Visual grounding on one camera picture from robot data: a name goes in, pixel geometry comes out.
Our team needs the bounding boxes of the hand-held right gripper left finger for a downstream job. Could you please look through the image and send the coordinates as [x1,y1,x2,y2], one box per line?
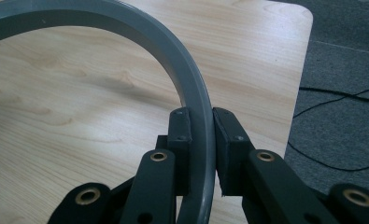
[155,106,193,197]

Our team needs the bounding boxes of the grey bin rim ring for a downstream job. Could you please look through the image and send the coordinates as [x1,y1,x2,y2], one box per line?
[0,0,218,224]

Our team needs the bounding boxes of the black floor cable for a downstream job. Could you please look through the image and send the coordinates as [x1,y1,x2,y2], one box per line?
[293,89,369,119]
[298,87,369,105]
[286,139,369,173]

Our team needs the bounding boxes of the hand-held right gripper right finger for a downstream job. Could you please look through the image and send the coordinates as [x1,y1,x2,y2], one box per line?
[212,106,256,198]

